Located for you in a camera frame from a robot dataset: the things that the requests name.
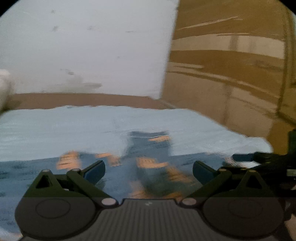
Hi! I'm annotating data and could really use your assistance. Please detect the blue orange printed pants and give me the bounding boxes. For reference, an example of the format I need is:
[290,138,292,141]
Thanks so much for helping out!
[1,132,227,239]

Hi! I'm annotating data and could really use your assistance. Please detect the light blue bed sheet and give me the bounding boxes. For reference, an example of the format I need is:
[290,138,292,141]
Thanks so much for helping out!
[1,106,273,162]

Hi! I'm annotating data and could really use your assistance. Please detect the cream folded comforter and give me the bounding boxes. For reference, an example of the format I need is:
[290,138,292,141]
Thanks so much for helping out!
[0,69,13,111]

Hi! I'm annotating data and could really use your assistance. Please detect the brown wooden bed frame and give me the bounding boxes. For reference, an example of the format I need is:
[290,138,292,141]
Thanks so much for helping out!
[4,93,171,110]

